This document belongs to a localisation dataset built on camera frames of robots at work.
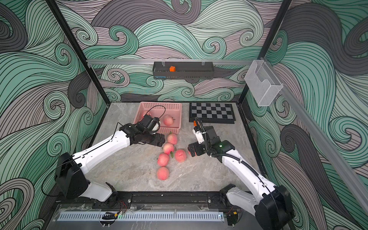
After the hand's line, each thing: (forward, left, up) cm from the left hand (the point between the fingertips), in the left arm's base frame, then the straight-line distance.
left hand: (158, 138), depth 81 cm
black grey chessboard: (+29, -37, -11) cm, 48 cm away
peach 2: (-9, -2, -9) cm, 13 cm away
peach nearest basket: (+5, -7, -10) cm, 13 cm away
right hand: (-3, -23, -3) cm, 23 cm away
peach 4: (-7, -13, -9) cm, 17 cm away
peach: (+20, -4, -9) cm, 22 cm away
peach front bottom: (-17, -3, -9) cm, 19 cm away
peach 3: (-1, -5, -10) cm, 11 cm away
